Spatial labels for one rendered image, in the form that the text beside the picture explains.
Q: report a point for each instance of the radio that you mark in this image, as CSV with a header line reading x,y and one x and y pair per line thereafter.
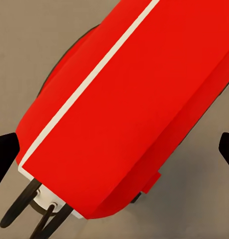
x,y
116,105

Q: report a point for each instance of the coffee table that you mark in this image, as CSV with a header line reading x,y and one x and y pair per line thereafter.
x,y
190,200

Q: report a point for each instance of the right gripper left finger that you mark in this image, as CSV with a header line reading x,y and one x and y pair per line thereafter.
x,y
9,149

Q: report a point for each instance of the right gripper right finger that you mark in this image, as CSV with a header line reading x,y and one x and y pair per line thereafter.
x,y
224,146

